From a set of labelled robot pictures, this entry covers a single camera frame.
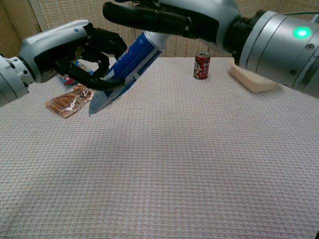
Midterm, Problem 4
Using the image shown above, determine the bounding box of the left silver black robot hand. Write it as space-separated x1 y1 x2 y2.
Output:
18 19 128 91

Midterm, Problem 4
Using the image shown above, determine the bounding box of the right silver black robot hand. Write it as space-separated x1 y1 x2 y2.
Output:
102 0 241 54

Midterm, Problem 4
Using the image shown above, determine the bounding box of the blue white toothpaste tube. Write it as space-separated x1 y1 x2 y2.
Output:
88 31 170 117

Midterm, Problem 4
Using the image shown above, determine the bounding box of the blue snack bag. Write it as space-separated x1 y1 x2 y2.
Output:
58 61 94 86

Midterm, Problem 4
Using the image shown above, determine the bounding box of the red drink can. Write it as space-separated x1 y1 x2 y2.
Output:
193 51 211 80

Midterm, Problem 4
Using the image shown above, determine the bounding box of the clear brown snack pouch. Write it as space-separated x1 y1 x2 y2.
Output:
45 83 95 118

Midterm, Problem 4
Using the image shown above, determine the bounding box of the beige lidded food box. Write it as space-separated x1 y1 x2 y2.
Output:
229 58 278 94

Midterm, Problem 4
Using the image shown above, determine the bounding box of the white woven tablecloth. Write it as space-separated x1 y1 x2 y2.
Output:
0 56 319 239

